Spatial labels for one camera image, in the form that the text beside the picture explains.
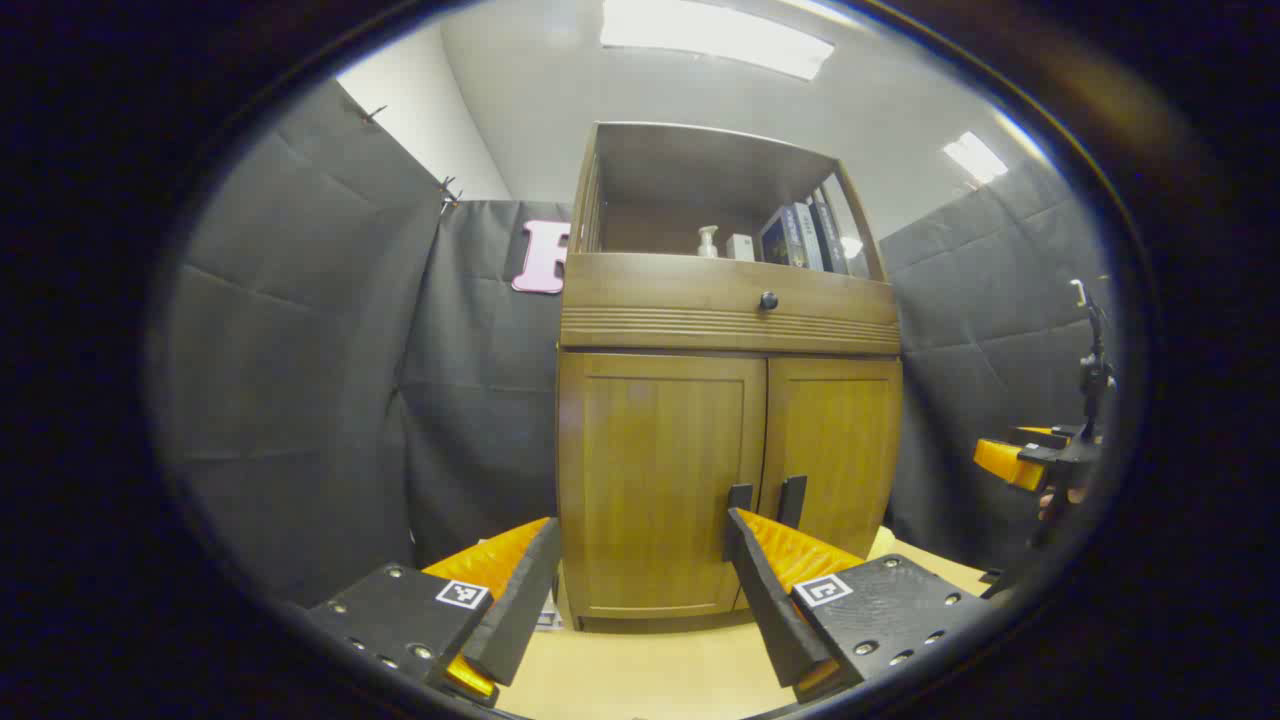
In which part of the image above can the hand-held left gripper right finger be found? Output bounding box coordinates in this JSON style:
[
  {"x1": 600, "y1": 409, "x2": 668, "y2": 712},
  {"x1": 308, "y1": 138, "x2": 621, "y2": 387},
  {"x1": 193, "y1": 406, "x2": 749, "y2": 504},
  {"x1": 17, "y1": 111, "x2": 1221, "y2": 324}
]
[{"x1": 725, "y1": 507, "x2": 991, "y2": 704}]

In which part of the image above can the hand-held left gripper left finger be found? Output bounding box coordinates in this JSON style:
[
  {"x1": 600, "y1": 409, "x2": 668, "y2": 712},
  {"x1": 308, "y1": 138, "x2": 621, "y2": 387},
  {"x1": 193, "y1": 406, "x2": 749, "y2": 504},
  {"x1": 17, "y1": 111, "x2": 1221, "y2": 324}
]
[{"x1": 305, "y1": 517, "x2": 563, "y2": 709}]

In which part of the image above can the wooden shoe cabinet door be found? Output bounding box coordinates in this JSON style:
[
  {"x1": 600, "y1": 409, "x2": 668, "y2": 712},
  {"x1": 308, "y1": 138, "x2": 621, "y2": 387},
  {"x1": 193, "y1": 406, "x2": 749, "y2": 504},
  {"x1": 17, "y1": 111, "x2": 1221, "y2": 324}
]
[
  {"x1": 560, "y1": 352, "x2": 768, "y2": 619},
  {"x1": 740, "y1": 357, "x2": 903, "y2": 611}
]

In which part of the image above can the wooden double-door shoe cabinet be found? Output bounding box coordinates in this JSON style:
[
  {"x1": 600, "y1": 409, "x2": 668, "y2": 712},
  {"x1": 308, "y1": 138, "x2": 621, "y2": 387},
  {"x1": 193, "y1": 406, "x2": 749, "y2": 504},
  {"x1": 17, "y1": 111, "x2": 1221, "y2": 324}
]
[{"x1": 556, "y1": 122, "x2": 904, "y2": 633}]

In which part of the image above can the wooden cabinet drawer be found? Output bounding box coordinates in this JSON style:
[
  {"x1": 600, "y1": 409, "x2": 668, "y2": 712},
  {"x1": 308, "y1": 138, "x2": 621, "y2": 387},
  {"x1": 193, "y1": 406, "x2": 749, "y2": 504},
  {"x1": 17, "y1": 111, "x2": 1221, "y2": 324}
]
[{"x1": 560, "y1": 253, "x2": 901, "y2": 354}]

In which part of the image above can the small ceiling light panel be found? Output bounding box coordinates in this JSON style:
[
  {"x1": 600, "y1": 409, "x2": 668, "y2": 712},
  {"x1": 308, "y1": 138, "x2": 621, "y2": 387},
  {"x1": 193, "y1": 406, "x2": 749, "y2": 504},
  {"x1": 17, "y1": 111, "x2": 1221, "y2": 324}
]
[{"x1": 943, "y1": 131, "x2": 1009, "y2": 186}]

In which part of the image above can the light grey book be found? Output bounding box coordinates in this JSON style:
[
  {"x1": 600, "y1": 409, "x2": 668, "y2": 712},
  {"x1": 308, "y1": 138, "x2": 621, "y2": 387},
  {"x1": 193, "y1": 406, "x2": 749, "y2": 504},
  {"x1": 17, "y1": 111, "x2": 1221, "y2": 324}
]
[{"x1": 793, "y1": 203, "x2": 826, "y2": 271}]

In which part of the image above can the dark blue book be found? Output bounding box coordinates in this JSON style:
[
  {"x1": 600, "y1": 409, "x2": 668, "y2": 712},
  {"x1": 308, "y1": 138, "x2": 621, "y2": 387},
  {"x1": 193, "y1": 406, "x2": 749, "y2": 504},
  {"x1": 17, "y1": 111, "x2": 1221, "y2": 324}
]
[{"x1": 758, "y1": 207, "x2": 809, "y2": 269}]

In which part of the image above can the black backdrop cloth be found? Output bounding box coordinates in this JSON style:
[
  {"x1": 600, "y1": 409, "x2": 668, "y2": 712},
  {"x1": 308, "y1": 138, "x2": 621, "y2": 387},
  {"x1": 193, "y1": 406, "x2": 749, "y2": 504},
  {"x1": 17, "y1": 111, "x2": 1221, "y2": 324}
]
[{"x1": 150, "y1": 80, "x2": 1116, "y2": 611}]

